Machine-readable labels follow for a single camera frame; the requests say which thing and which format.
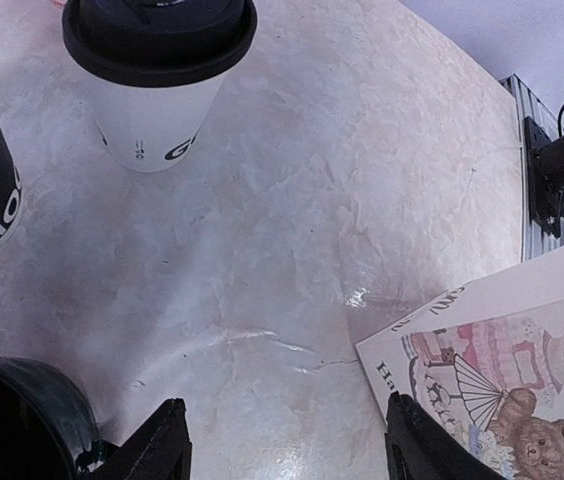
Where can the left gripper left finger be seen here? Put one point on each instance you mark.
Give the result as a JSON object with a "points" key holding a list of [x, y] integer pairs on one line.
{"points": [[159, 449]]}

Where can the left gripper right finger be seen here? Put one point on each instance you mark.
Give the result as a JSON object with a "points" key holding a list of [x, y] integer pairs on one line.
{"points": [[417, 447]]}

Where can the white paper takeout bag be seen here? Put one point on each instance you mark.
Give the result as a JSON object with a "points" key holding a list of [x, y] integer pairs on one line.
{"points": [[486, 362]]}

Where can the white paper cup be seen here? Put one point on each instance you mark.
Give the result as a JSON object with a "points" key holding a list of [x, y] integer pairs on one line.
{"points": [[149, 130]]}

